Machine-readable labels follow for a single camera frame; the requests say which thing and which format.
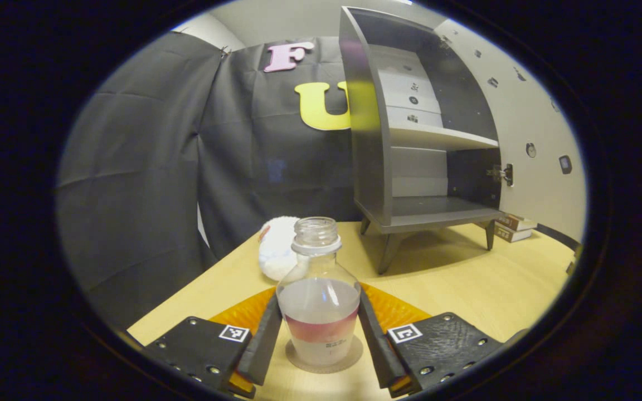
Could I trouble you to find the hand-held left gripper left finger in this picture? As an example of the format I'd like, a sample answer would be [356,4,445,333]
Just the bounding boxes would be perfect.
[143,287,284,399]

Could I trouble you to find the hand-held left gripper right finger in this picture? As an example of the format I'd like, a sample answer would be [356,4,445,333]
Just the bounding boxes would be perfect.
[357,283,505,397]

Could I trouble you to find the round brown coaster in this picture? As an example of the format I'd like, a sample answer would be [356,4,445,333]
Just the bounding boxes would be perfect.
[285,334,364,374]

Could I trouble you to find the dark grey cabinet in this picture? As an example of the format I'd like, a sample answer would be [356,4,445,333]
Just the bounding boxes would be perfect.
[339,6,504,275]

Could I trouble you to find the beige cabinet door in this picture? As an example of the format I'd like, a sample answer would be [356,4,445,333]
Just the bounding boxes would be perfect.
[434,18,587,243]

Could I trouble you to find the metal door hinge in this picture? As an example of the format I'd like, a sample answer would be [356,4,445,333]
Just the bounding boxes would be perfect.
[487,163,514,187]

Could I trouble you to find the white plush toy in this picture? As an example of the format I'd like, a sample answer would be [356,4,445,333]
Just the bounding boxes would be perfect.
[258,216,310,282]

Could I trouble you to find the brown book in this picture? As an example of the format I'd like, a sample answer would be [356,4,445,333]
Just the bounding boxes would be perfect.
[494,224,533,243]

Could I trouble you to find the black backdrop cloth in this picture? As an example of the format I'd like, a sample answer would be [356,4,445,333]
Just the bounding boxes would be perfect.
[56,31,366,332]

